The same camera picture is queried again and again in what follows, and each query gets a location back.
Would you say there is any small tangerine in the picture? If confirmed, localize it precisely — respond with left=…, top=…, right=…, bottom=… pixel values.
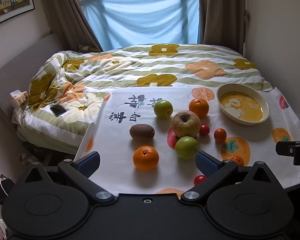
left=214, top=128, right=227, bottom=143
left=230, top=155, right=244, bottom=166

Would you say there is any red cherry tomato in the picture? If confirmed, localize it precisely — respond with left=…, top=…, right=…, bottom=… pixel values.
left=193, top=174, right=207, bottom=186
left=199, top=124, right=210, bottom=136

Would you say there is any orange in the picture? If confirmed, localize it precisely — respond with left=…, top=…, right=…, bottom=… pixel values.
left=189, top=98, right=210, bottom=118
left=133, top=146, right=159, bottom=171

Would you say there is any green apple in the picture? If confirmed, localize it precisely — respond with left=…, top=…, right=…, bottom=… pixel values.
left=175, top=137, right=199, bottom=160
left=154, top=100, right=173, bottom=119

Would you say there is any large brownish apple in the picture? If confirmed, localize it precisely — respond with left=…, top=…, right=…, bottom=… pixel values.
left=172, top=111, right=200, bottom=138

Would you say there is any black smartphone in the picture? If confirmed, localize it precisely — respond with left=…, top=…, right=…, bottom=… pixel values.
left=50, top=104, right=66, bottom=116

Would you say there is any yellow duck bowl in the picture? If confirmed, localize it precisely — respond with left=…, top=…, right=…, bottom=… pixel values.
left=216, top=83, right=270, bottom=126

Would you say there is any brown kiwi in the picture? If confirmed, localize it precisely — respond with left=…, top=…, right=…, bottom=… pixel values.
left=129, top=124, right=155, bottom=141

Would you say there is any white fruit print cloth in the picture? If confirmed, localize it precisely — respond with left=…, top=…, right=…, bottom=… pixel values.
left=90, top=87, right=300, bottom=195

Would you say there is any floral striped duvet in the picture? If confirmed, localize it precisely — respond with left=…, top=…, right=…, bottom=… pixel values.
left=13, top=44, right=271, bottom=154

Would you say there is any tissue box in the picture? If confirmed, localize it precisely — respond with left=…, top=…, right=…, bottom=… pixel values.
left=10, top=90, right=28, bottom=107

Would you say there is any beige bed headboard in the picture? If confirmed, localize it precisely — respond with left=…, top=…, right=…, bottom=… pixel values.
left=0, top=34, right=64, bottom=122

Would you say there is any left brown curtain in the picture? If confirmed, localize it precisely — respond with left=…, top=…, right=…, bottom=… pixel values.
left=42, top=0, right=102, bottom=52

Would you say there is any brown curtain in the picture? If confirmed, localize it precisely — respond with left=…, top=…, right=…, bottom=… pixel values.
left=199, top=0, right=245, bottom=54
left=42, top=0, right=102, bottom=52

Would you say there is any right brown curtain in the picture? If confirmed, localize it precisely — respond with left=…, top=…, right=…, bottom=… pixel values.
left=199, top=0, right=245, bottom=54

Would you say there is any blue window cloth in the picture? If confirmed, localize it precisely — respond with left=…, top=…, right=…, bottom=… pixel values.
left=83, top=0, right=199, bottom=51

